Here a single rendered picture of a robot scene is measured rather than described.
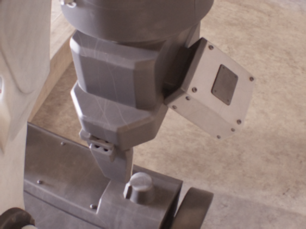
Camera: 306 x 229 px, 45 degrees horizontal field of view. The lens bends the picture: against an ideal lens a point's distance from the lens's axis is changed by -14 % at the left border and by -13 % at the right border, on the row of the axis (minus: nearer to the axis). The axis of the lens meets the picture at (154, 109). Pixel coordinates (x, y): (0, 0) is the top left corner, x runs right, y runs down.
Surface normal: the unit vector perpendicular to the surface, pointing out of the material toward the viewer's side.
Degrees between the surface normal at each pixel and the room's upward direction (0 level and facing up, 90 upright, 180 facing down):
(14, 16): 90
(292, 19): 0
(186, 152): 0
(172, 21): 98
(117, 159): 101
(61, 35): 0
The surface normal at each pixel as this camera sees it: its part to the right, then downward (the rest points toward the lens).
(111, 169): -0.36, 0.79
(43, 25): 0.93, 0.30
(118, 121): -0.02, -0.54
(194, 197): 0.17, -0.91
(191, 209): 0.07, -0.76
